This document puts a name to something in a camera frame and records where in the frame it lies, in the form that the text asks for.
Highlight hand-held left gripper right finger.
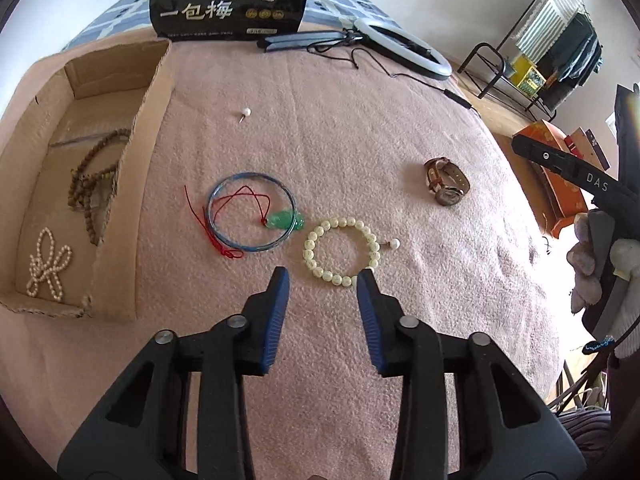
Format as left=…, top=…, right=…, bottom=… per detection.
left=355, top=268, right=587, bottom=480

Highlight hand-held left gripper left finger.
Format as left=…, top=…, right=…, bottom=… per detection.
left=57, top=266, right=291, bottom=480

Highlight cream bead bracelet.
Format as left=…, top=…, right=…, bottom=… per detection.
left=303, top=215, right=382, bottom=289

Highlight cardboard box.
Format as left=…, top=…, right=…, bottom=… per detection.
left=0, top=37, right=176, bottom=323

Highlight person's right hand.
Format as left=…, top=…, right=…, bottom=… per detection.
left=566, top=212, right=640, bottom=361

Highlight orange box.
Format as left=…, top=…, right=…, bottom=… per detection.
left=519, top=120, right=592, bottom=242

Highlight stack of books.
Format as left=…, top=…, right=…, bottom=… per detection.
left=564, top=127, right=612, bottom=172

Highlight yellow box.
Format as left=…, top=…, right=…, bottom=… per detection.
left=514, top=54, right=547, bottom=99

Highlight blue bangle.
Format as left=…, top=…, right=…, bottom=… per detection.
left=206, top=172, right=296, bottom=254

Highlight dark green hanging clothes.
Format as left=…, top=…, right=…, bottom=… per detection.
left=546, top=10, right=604, bottom=84

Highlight brown leather wristwatch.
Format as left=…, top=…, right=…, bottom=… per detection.
left=423, top=156, right=472, bottom=207

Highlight black metal clothes rack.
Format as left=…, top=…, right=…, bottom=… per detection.
left=457, top=0, right=605, bottom=124

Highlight pink blanket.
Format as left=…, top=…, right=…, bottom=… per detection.
left=0, top=22, right=572, bottom=480

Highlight striped hanging cloth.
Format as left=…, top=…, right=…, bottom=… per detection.
left=512, top=0, right=584, bottom=54

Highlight dark striped cloth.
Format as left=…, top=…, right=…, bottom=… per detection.
left=559, top=406, right=612, bottom=462

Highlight black folded tripod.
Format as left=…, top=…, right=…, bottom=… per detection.
left=257, top=29, right=362, bottom=55

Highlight black snack bag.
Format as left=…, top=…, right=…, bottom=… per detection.
left=149, top=0, right=316, bottom=42

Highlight blue checked bed sheet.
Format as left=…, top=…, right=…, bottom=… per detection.
left=60, top=0, right=372, bottom=52

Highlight green jade pendant red string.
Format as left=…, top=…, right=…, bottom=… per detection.
left=183, top=184, right=306, bottom=260

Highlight black cable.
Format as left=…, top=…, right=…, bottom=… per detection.
left=349, top=47, right=482, bottom=119

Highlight blue braided cord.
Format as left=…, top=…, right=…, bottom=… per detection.
left=581, top=336, right=617, bottom=354

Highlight white ring light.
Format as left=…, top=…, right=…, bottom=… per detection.
left=352, top=17, right=454, bottom=81

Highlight brown wooden bead necklace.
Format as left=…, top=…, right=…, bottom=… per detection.
left=67, top=127, right=133, bottom=247

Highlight white pearl necklace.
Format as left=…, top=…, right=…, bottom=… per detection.
left=26, top=227, right=74, bottom=304

